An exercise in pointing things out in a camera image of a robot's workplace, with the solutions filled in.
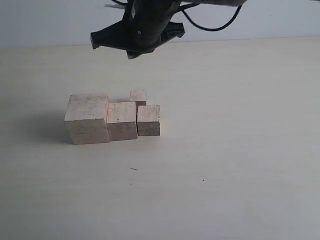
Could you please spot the second largest wooden cube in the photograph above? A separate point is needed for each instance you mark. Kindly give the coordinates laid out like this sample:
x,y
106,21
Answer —
x,y
122,121

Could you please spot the smallest wooden cube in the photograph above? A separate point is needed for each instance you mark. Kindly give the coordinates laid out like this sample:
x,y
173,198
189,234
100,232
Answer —
x,y
139,97

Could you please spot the ridged medium wooden cube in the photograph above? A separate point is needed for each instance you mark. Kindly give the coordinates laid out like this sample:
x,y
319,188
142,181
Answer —
x,y
148,120

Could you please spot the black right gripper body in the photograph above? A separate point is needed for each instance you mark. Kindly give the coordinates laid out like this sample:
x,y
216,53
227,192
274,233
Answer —
x,y
145,25

